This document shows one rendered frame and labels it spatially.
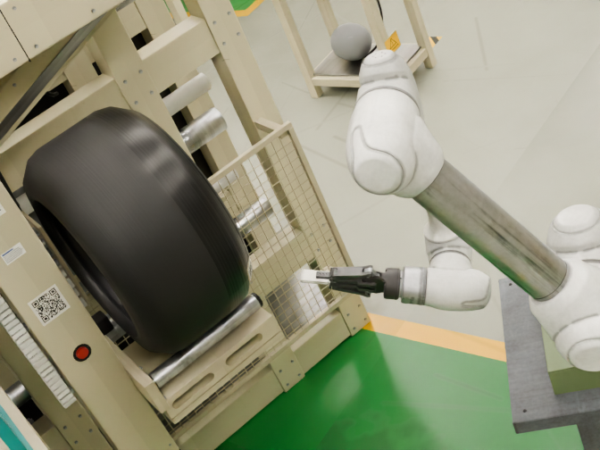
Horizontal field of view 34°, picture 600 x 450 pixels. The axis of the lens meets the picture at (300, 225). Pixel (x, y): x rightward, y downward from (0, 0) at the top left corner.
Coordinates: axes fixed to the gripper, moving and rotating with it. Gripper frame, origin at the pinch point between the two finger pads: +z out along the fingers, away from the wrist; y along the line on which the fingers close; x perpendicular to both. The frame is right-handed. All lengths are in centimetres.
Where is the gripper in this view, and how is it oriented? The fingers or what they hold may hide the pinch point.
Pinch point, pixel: (315, 277)
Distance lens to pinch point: 232.9
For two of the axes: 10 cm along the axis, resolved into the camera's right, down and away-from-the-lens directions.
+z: -9.9, -0.8, 0.7
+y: 0.2, 5.0, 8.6
